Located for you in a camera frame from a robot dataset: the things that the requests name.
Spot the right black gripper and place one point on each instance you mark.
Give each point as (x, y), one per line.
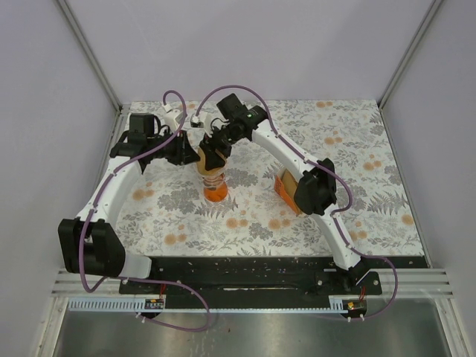
(212, 154)

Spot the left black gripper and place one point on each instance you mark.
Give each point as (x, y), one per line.
(184, 152)

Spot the brown paper coffee filter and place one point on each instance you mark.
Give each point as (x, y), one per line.
(211, 162)

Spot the clear glass dripper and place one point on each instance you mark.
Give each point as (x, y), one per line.
(214, 180)

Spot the orange glass carafe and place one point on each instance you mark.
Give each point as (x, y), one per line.
(216, 193)

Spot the coffee filter box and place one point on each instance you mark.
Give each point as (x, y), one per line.
(278, 188)

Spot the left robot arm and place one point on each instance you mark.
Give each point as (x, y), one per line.
(89, 242)

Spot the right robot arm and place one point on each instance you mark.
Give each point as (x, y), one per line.
(315, 194)

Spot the floral table mat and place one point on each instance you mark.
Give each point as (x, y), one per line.
(166, 213)

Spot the stack of brown filters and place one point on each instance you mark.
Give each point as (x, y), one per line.
(289, 183)

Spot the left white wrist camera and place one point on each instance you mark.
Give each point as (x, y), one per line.
(173, 117)

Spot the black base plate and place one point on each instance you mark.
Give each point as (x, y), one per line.
(252, 278)

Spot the white slotted cable duct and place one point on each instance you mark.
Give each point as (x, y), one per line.
(187, 304)

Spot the left aluminium frame post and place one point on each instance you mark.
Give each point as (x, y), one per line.
(73, 23)

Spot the aluminium frame post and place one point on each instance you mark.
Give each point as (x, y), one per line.
(410, 51)
(73, 23)

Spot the aluminium front rail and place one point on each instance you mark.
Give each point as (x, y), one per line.
(412, 283)

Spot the right aluminium frame post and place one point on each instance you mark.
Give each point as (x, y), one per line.
(410, 51)

